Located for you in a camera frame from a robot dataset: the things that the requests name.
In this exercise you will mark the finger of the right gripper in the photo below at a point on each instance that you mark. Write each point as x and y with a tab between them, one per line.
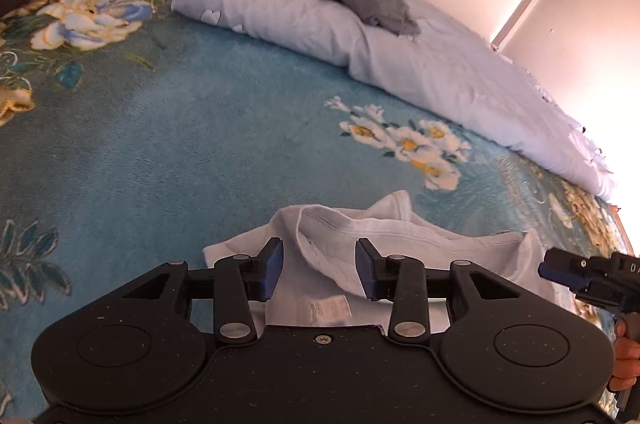
561	277

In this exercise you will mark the light blue t-shirt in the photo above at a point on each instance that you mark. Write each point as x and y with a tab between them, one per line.
331	257

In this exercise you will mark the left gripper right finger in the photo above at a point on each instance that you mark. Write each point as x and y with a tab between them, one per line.
400	280

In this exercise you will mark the light blue floral duvet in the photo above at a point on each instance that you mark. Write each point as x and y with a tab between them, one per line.
446	68

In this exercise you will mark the person right hand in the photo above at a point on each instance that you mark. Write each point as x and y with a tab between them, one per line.
626	369

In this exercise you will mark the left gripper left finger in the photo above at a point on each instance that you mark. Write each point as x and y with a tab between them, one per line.
239	280

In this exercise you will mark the teal floral bed blanket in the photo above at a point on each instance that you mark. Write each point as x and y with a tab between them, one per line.
153	136

